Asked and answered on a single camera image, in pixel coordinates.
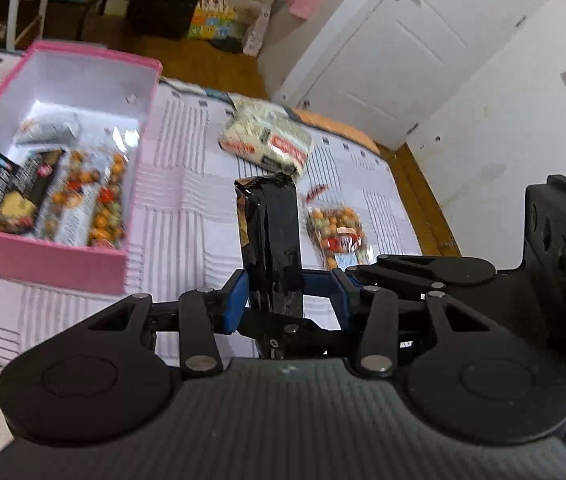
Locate small clear peanut bag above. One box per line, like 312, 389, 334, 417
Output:
305, 184, 373, 271

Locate white room door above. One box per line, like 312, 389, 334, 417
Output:
272, 0, 546, 148

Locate clear bag mixed nuts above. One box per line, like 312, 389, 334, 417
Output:
35, 127, 140, 249

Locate striped white bed sheet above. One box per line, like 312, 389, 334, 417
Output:
0, 49, 424, 366

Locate pink storage box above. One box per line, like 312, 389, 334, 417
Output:
0, 41, 161, 295

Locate large cream snack bag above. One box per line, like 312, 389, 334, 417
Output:
219, 99, 315, 177

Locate white plastic floor bag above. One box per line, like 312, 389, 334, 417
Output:
242, 6, 271, 58

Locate colourful cardboard box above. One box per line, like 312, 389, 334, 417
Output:
187, 0, 236, 40

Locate black cracker snack pack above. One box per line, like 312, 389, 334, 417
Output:
234, 172, 305, 359

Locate white snack bar wrapper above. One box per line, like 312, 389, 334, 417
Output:
12, 114, 82, 145
38, 191, 96, 247

